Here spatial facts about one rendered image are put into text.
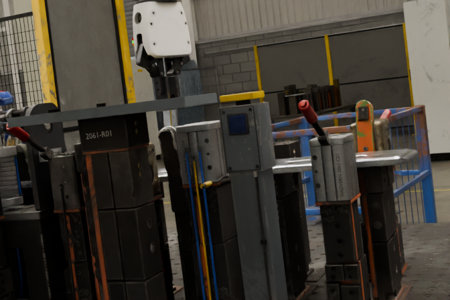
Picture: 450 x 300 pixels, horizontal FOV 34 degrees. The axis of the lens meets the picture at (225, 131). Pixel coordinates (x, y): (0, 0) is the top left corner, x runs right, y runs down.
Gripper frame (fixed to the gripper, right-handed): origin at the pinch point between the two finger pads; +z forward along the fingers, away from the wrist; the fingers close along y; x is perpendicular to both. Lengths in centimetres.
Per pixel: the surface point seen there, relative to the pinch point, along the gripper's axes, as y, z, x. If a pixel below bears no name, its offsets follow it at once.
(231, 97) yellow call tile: 0.7, 3.1, -14.6
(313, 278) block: 46, 48, 8
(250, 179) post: 1.4, 17.1, -16.0
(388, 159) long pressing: 33.0, 18.5, -23.4
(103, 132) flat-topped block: -8.8, 6.6, 8.5
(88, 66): 216, -26, 311
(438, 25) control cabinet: 751, -48, 320
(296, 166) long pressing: 26.6, 18.6, -6.4
